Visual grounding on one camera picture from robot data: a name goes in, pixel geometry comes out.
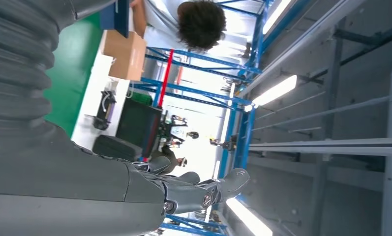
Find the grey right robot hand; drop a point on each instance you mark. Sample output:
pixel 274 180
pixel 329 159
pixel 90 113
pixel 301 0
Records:
pixel 68 192

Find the black carry case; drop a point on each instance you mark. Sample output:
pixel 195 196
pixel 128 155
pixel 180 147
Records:
pixel 117 148

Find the black handheld controller with screen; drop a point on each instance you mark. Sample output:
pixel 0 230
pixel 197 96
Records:
pixel 104 110

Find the large black panel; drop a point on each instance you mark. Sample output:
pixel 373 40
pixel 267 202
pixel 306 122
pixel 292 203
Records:
pixel 137 127

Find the white table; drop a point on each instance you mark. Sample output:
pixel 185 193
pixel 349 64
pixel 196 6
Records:
pixel 91 97

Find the person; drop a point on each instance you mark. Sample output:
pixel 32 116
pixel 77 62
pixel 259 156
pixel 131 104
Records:
pixel 200 24
pixel 179 132
pixel 164 156

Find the green plastic crate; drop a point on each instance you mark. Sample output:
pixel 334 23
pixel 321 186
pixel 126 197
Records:
pixel 142 99

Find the brown cardboard box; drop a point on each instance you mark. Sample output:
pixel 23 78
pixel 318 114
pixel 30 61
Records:
pixel 127 55

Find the ceiling strip light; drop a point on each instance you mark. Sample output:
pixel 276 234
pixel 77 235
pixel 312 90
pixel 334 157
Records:
pixel 275 14
pixel 275 91
pixel 248 218

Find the blue steel shelving rack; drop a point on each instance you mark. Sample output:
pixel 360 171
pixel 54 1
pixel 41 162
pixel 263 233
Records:
pixel 246 136

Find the red steel post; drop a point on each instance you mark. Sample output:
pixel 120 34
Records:
pixel 165 78

